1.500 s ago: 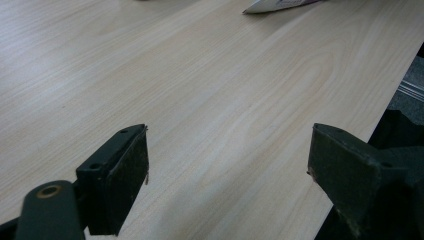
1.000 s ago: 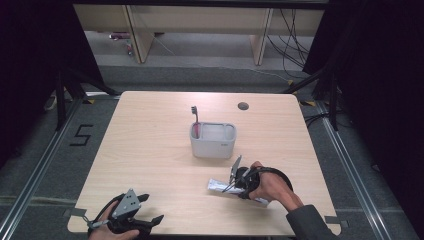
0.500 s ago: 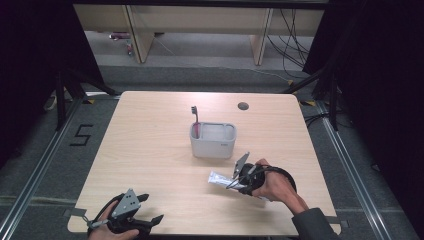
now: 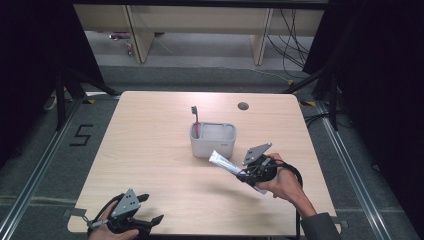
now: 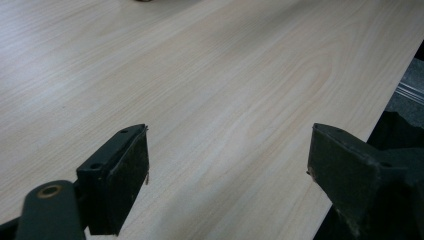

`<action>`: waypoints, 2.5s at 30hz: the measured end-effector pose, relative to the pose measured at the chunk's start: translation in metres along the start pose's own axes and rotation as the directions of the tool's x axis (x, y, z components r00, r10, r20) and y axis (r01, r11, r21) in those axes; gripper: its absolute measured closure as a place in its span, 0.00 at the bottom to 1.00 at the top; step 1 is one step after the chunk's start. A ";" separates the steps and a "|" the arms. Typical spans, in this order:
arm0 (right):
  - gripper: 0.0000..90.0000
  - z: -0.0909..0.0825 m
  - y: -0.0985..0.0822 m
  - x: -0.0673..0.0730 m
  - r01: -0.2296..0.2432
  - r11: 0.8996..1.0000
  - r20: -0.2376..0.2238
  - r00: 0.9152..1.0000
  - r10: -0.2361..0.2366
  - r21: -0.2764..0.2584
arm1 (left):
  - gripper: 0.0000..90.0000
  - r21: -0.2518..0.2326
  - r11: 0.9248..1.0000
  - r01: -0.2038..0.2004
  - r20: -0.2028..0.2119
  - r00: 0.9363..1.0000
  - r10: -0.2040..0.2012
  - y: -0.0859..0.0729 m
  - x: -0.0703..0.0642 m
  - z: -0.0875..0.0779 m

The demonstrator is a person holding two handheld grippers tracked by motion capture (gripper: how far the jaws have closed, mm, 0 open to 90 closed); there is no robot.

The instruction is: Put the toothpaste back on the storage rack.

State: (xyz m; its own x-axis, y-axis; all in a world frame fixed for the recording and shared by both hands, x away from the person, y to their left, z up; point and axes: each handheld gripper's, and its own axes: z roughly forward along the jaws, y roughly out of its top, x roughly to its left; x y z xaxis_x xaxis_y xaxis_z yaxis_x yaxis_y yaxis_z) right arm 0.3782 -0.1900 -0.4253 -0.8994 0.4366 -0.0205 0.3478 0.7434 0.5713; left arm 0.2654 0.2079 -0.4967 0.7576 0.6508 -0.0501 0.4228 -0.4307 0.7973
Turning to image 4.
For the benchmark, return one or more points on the white purple toothpaste tube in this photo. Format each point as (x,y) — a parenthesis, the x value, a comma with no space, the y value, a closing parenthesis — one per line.
(224,163)

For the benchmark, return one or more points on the pink toothbrush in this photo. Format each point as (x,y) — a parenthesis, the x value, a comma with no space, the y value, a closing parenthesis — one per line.
(196,123)

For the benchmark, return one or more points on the pink item on floor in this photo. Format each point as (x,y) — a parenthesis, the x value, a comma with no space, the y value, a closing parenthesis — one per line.
(119,35)

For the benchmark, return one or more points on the person's right hand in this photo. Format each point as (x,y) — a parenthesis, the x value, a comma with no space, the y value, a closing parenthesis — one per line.
(285,181)

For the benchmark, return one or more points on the black curtain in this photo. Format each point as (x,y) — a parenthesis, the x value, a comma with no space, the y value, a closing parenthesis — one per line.
(383,83)
(33,66)

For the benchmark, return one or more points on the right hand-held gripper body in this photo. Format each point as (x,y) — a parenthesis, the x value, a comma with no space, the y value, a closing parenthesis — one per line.
(261,166)

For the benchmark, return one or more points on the metal floor rail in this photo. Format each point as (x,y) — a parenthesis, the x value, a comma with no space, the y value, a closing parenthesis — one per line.
(350,166)
(40,163)

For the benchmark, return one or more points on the light wooden desk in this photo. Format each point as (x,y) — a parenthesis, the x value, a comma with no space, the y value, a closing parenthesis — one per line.
(200,20)

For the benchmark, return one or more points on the grey plastic holder box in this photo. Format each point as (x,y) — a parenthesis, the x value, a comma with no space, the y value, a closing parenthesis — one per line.
(213,143)

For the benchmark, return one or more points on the person's left hand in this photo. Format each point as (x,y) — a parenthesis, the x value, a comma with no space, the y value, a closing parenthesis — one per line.
(110,233)

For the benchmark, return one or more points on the small bottle on floor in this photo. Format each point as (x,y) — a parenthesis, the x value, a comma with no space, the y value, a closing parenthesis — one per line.
(129,47)

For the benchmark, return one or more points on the black metal stand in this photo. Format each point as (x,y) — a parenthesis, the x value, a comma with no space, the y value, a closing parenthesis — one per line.
(61,100)
(333,100)

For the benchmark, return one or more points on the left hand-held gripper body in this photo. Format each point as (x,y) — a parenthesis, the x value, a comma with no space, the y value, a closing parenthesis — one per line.
(125,208)

